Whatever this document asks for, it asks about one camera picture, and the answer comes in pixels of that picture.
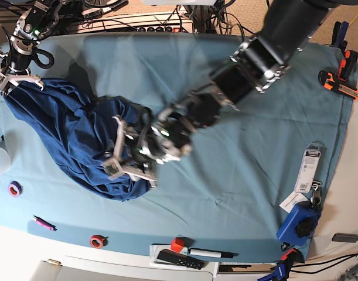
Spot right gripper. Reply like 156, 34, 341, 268
0, 47, 44, 95

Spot white black marker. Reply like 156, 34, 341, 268
188, 248, 236, 259

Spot pink marker pen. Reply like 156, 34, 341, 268
32, 215, 57, 231

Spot blue spring clamp bottom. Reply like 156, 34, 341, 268
257, 249, 301, 281

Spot purple tape roll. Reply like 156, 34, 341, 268
8, 181, 22, 197

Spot red cube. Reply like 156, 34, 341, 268
170, 238, 185, 253

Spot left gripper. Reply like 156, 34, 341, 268
101, 115, 157, 187

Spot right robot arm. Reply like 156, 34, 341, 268
0, 0, 67, 97

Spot grey small device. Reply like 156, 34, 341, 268
332, 233, 358, 243

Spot white paper card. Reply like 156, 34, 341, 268
279, 191, 309, 213

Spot blue t-shirt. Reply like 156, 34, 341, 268
4, 78, 151, 201

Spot blue black clamp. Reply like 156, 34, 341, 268
330, 21, 349, 47

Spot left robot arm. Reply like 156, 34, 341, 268
102, 1, 337, 183

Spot light blue table cloth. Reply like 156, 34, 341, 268
0, 32, 353, 262

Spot red tape roll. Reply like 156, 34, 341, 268
89, 235, 108, 249

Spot grey blister package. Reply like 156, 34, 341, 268
294, 142, 322, 193

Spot keys with carabiner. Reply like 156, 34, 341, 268
311, 180, 322, 211

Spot black remote control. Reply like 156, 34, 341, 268
157, 249, 205, 270

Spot orange black upright clamp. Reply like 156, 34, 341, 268
337, 50, 358, 81

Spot blue box black knob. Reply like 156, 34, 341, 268
277, 202, 321, 246

